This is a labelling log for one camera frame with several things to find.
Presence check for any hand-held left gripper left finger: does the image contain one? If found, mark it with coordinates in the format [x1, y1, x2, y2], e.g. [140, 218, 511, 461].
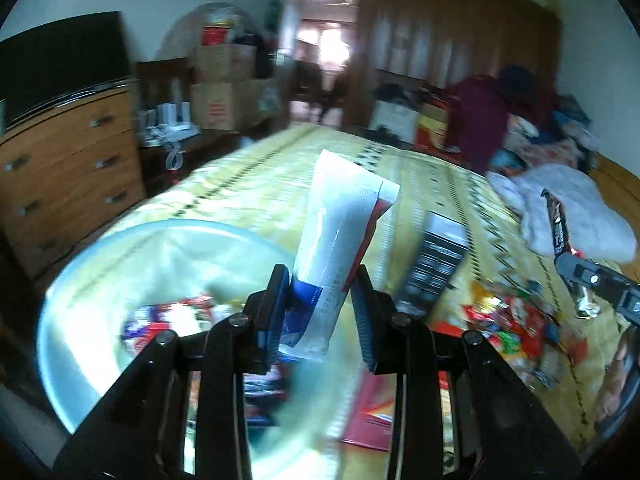
[52, 265, 291, 480]

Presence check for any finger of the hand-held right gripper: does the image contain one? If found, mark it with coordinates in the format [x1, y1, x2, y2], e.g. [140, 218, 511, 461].
[554, 251, 628, 307]

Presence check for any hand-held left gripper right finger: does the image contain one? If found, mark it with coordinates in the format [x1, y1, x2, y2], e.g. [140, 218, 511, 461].
[350, 265, 583, 480]

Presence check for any dark candy bar wrapper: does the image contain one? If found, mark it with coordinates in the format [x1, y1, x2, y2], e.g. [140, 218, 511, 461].
[541, 187, 585, 259]

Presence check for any pile of snack packets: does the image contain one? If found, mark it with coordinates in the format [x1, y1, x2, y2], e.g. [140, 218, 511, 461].
[119, 294, 297, 428]
[461, 279, 591, 392]

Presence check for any white snack packet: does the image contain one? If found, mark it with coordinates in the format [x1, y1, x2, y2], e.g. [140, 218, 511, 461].
[276, 149, 402, 362]

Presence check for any clear glass bowl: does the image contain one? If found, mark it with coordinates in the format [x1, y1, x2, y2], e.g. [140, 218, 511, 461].
[36, 219, 361, 480]

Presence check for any person's right hand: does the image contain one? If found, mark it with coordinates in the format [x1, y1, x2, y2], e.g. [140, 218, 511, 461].
[595, 329, 640, 441]

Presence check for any white floral pillow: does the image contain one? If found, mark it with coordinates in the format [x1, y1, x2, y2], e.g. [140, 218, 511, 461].
[486, 161, 639, 264]

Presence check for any flat magenta box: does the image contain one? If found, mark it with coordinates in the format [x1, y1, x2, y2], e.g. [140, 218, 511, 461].
[341, 321, 453, 452]

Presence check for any wooden headboard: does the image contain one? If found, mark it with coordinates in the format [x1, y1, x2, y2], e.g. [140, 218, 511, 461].
[589, 154, 640, 223]

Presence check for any black shaver box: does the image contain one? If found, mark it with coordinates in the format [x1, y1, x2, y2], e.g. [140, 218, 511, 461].
[396, 211, 472, 319]

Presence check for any heap of colourful clothes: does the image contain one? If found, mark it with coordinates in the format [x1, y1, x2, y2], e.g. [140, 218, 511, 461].
[492, 64, 603, 173]

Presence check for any maroon cloth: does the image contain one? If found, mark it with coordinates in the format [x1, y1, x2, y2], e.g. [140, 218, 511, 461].
[444, 74, 512, 173]

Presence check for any white tote bag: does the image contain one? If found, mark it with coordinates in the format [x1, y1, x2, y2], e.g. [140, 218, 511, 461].
[369, 96, 422, 145]

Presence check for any red and gold gift box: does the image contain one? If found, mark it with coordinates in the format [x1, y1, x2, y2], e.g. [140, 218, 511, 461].
[414, 99, 452, 155]

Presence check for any cardboard box with red print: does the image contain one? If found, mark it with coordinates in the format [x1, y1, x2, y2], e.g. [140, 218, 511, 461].
[189, 79, 274, 132]

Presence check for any dark wooden side cabinet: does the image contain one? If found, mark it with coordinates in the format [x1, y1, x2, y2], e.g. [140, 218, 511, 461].
[136, 57, 251, 193]

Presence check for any wooden dresser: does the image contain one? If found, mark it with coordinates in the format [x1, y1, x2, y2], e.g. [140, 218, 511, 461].
[0, 81, 147, 282]

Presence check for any plain cardboard box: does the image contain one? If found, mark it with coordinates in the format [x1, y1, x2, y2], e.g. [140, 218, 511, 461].
[191, 44, 257, 83]

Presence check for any red bag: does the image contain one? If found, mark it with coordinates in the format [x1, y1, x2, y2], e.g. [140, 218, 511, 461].
[201, 24, 233, 47]

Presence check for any wooden wardrobe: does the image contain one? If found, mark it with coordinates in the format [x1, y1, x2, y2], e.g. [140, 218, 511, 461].
[344, 0, 565, 177]

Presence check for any black television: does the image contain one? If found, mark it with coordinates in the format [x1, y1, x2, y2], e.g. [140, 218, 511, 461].
[0, 10, 132, 130]

